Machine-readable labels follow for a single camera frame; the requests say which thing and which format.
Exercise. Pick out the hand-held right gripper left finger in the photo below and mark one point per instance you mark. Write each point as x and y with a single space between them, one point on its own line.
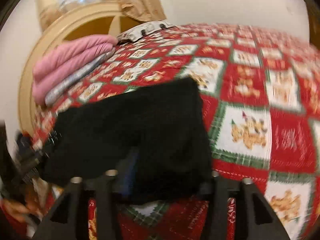
130 172

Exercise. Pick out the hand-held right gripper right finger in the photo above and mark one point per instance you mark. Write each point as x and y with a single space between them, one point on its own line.
221 192

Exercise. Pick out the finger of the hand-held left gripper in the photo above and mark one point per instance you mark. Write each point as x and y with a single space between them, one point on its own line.
46 146

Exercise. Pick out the black pants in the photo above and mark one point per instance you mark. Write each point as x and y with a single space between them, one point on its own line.
130 125

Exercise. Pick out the cream round headboard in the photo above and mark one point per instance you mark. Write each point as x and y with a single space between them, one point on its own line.
27 80

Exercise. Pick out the grey patterned folded cloth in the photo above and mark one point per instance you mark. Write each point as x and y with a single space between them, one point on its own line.
72 80

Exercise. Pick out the pink folded quilt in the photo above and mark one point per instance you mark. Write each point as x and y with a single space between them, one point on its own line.
67 57

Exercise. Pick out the red printed blanket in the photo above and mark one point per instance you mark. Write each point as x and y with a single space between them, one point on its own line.
250 105

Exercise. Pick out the white patterned pillow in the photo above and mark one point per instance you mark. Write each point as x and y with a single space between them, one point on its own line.
142 30

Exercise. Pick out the beige curtain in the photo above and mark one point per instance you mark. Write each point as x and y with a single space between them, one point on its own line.
140 5

